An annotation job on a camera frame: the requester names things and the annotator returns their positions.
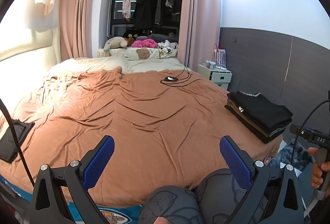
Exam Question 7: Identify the black t-shirt with patterned trim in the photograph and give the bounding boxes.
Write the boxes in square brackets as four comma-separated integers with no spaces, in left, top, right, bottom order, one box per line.
[227,91,293,134]

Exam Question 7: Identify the stack of folded dark clothes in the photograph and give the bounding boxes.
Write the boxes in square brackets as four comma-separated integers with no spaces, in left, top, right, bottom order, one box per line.
[225,99,286,144]

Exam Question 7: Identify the person's right hand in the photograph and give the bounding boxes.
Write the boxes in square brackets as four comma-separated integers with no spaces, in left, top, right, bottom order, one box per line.
[308,147,330,198]

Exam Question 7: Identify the grey fluffy floor rug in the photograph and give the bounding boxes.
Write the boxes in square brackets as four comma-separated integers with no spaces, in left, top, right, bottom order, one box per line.
[267,139,314,172]

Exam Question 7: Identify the person's grey patterned trousers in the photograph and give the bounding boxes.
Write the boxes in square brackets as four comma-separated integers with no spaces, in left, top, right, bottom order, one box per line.
[138,169,247,223]

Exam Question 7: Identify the blue printed bed base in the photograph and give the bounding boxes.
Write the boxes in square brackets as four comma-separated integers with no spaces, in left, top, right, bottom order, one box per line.
[1,176,142,223]

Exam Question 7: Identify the folded black garment on left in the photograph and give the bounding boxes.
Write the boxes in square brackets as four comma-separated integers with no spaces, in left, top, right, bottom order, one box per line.
[0,119,35,164]

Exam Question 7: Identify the peach brown blanket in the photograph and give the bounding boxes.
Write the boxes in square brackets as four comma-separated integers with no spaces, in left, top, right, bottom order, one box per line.
[12,67,281,208]

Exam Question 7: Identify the white nightstand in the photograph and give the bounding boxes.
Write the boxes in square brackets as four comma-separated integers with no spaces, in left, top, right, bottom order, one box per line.
[197,64,232,90]

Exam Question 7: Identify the small black device on bed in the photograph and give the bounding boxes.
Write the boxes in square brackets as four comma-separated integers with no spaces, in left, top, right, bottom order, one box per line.
[164,76,178,82]

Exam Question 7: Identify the bear print pillow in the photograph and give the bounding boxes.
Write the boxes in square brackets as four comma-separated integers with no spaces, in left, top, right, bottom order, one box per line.
[97,47,177,60]

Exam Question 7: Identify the beige plush toy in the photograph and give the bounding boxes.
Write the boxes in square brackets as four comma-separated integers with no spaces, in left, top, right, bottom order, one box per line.
[104,37,128,51]

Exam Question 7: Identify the pink plush blanket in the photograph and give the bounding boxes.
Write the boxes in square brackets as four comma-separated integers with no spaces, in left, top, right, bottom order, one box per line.
[131,39,158,49]

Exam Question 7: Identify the black white patterned cloth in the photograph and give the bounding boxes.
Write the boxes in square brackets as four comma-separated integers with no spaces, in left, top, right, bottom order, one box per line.
[158,40,178,54]

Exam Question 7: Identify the right pink curtain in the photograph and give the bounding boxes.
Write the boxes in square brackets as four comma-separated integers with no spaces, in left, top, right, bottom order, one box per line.
[177,0,222,71]

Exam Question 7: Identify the pink curtain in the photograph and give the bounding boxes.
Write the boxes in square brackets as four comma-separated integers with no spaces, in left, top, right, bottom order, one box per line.
[177,0,222,71]
[59,0,92,60]

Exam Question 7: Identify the hanging black coat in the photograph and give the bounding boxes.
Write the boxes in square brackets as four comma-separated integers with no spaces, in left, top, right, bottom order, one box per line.
[133,0,157,29]

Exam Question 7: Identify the hanging floral garment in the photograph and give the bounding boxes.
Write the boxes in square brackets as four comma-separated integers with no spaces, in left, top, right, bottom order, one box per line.
[122,0,131,22]

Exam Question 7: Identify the left pink curtain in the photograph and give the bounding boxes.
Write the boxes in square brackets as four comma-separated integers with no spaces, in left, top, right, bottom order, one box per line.
[59,0,92,60]

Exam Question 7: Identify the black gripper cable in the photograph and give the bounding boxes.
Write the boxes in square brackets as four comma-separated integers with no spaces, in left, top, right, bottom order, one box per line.
[0,98,35,187]

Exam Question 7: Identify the black cable on bed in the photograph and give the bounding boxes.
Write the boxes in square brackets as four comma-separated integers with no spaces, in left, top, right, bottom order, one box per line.
[160,62,202,87]

